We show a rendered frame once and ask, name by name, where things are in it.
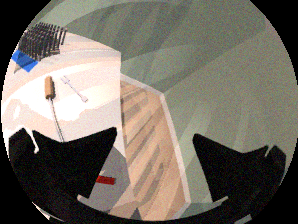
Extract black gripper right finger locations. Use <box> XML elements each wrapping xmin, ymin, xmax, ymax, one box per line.
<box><xmin>193</xmin><ymin>133</ymin><xmax>269</xmax><ymax>202</ymax></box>

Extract blue flat strip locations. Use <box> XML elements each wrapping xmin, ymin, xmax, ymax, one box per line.
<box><xmin>12</xmin><ymin>51</ymin><xmax>39</xmax><ymax>72</ymax></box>

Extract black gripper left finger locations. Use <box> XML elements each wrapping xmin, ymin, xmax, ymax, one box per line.
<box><xmin>32</xmin><ymin>127</ymin><xmax>117</xmax><ymax>198</ymax></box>

